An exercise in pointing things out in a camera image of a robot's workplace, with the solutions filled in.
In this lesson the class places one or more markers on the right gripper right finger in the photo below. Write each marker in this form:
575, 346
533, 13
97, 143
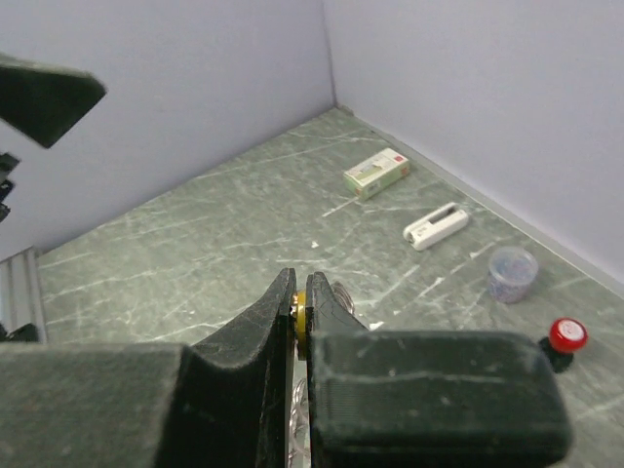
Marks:
427, 398

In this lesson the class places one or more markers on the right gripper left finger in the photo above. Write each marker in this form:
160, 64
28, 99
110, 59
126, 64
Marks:
222, 402

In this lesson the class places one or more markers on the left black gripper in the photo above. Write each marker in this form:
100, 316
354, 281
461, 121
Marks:
43, 102

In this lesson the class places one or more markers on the yellow tagged key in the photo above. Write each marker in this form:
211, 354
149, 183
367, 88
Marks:
299, 321

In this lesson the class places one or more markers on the white stapler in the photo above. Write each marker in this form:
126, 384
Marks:
435, 226

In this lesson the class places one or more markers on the clear cup of paperclips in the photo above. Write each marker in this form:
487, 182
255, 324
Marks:
511, 273

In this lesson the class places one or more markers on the red black stamp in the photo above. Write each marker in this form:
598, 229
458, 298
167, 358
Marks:
566, 336

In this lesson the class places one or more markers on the green white staples box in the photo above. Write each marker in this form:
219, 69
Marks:
376, 173

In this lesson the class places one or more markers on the aluminium rail frame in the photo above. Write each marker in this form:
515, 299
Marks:
22, 311

